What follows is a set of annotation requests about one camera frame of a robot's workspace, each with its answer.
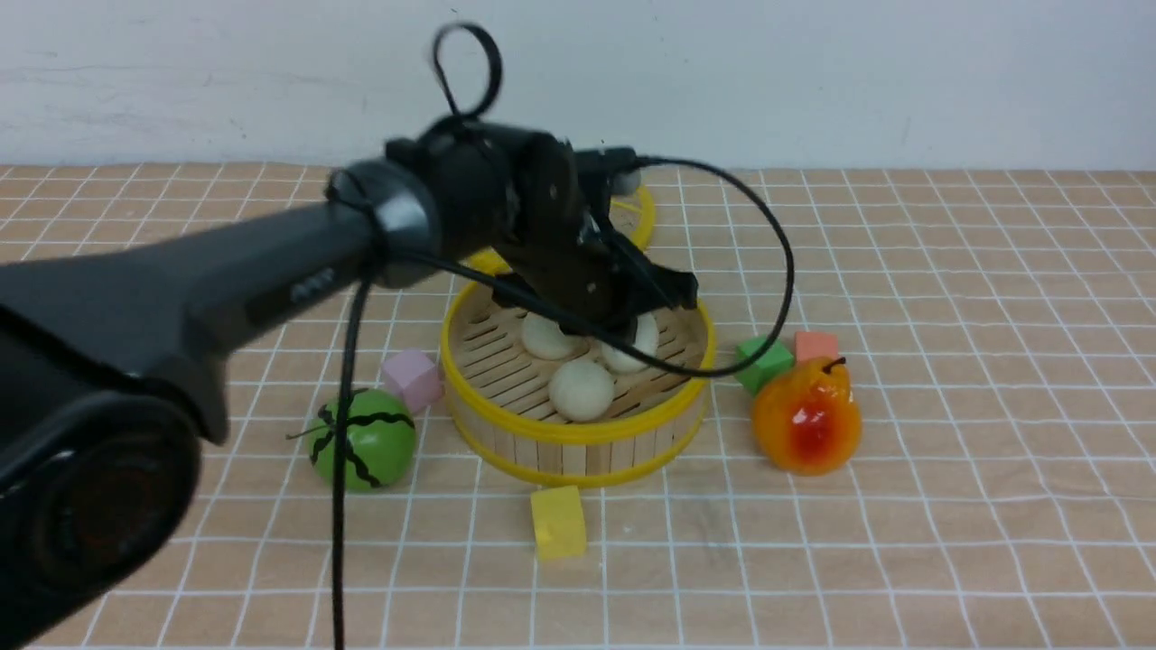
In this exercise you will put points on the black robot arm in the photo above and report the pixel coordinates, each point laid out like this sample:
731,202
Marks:
114,365

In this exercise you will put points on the yellow cube block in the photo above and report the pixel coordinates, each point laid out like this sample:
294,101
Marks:
559,524

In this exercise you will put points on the green cube block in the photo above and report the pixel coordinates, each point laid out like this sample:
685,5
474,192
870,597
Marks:
775,361

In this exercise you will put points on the bamboo steamer tray yellow rim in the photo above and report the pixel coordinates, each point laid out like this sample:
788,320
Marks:
497,395

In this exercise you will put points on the white bun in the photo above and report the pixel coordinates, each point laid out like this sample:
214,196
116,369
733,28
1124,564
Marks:
645,340
581,390
544,339

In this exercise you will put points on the orange toy pear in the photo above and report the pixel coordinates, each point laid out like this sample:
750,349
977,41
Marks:
807,421

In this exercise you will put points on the pink cube block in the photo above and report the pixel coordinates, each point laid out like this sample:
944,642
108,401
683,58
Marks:
413,377

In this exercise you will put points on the salmon cube block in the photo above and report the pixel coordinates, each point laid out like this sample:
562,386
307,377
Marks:
811,344

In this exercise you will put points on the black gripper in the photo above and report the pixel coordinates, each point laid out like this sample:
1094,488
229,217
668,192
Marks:
544,208

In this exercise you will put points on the checkered orange tablecloth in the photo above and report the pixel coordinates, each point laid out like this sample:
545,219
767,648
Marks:
999,330

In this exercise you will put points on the green toy watermelon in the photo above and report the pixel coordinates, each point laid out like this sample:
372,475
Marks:
381,440

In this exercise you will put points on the bamboo steamer lid yellow rim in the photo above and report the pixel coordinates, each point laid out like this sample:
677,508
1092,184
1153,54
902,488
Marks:
634,216

